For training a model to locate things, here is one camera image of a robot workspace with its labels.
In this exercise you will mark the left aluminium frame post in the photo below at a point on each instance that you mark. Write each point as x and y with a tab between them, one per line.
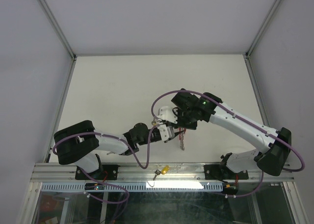
56	27

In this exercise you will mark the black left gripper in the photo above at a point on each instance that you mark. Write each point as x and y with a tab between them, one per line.
175	134

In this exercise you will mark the metal keyring holder red handle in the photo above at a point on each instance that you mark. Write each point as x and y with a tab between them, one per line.
182	133

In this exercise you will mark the right aluminium frame post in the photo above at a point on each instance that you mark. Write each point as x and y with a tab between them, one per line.
262	29

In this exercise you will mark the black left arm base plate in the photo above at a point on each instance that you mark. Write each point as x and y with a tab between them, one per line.
106	173

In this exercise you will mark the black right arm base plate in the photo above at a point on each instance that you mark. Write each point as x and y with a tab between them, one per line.
215	171

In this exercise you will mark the white slotted cable duct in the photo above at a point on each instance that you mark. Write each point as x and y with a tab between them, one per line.
150	186

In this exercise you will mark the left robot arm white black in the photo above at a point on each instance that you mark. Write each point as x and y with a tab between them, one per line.
76	144

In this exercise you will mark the aluminium frame post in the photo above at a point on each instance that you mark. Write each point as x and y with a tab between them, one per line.
56	27
262	29

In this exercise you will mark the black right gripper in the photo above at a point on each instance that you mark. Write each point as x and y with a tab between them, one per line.
192	126

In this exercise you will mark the aluminium mounting rail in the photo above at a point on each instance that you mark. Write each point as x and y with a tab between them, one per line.
132	172

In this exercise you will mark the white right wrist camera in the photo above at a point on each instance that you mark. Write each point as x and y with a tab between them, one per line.
166	113

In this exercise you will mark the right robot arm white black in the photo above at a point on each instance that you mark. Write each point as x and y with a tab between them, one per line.
269	153

